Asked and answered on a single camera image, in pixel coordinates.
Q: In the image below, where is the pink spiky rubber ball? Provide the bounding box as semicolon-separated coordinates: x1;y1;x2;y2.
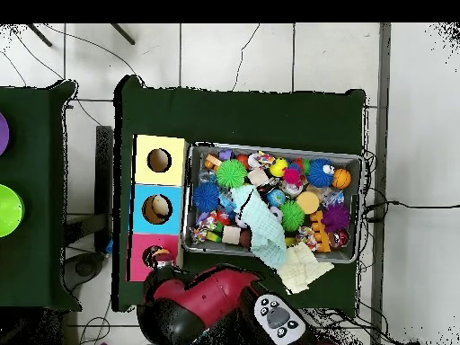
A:
283;167;304;187

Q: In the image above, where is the blue spiky rubber ball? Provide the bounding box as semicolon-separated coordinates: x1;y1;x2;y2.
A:
192;181;221;214

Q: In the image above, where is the dark green tablecloth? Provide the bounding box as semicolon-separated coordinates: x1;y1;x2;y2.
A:
111;75;367;317
0;80;82;312

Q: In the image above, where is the black upright panel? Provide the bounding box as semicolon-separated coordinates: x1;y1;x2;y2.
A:
93;125;115;249

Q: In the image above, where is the lime green bowl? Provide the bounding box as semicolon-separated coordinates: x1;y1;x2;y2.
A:
0;183;26;238

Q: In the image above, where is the wooden three-hole box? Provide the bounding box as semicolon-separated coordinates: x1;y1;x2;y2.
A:
127;134;190;283

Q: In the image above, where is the orange basketball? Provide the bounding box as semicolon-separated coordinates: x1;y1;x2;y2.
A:
331;167;353;190

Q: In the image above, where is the cream knitted cloth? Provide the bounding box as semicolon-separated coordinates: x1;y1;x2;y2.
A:
277;242;335;295

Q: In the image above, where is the plain wooden cube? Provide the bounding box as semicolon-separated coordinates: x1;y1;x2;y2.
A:
221;226;241;245

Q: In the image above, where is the purple bowl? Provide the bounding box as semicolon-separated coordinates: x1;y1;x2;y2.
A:
0;111;11;157

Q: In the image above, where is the clear mesh toy bin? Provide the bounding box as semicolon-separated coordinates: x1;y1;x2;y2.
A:
181;140;363;264

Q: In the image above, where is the orange toy burger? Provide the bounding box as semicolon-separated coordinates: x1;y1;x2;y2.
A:
296;190;320;216

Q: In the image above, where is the blue googly-eyed spiky ball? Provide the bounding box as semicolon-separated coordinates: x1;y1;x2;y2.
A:
305;158;336;189

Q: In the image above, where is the black tripod leg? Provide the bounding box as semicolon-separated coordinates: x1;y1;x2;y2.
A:
110;22;137;46
26;22;53;48

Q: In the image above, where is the green spiky rubber ball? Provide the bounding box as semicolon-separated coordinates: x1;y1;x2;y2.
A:
216;158;248;189

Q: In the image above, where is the mint knitted cloth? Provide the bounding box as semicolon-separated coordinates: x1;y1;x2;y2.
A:
229;184;288;270

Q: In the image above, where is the black power cable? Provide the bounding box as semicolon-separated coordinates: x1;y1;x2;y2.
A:
362;199;460;221

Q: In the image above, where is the purple spiky rubber ball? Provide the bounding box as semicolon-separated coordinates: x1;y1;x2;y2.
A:
322;203;350;234

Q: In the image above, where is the small green spiky ball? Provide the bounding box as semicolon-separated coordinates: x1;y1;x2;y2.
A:
279;199;305;233

